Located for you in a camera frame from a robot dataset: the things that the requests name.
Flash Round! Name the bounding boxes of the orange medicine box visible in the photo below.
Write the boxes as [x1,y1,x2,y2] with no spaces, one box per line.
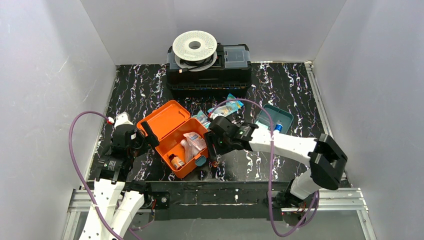
[136,100,209,179]

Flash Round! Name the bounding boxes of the blue cotton swab packet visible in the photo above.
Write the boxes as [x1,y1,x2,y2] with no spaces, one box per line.
[207,100,244,118]

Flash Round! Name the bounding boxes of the white blue medicine sachet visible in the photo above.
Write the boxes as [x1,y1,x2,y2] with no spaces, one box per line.
[183,131,207,151]

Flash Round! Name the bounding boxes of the small teal packet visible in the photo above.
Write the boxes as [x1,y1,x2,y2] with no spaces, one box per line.
[192,110,211,129]

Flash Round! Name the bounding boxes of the brown medicine bottle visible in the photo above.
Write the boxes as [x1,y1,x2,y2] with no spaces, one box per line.
[168,154,185,170]

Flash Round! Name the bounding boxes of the teal bandage packet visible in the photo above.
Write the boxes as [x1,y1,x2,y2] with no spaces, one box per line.
[255,121,269,130]

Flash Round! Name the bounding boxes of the small blue capped bottle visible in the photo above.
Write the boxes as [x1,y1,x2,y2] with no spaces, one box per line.
[273,123,283,134]

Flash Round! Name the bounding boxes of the teal divided tray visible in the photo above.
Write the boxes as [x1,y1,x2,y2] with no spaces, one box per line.
[254,104,294,134]

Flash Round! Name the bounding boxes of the clear bag with teal packet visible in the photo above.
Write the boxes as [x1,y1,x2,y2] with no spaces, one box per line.
[180,139,201,164]

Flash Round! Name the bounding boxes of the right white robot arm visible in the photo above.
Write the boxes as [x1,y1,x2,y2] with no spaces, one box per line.
[204,116,348,205]

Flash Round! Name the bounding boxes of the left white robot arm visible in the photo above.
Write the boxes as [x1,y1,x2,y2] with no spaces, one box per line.
[79,112,157,240]

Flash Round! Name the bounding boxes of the black plastic toolbox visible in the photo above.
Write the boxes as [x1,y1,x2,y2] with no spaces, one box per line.
[165,43,253,99]

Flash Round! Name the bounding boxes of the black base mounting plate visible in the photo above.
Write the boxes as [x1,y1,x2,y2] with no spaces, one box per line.
[119,181,319,222]

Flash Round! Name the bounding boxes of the white filament spool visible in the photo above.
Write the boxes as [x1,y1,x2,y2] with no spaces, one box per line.
[172,30,218,74]

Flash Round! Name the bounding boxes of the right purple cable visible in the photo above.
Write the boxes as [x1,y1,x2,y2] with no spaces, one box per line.
[206,98,321,238]

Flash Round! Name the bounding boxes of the purple cable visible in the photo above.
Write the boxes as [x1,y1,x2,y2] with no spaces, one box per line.
[68,110,147,240]
[206,98,321,238]

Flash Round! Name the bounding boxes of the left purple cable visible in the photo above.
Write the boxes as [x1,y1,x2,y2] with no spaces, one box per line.
[68,110,147,240]

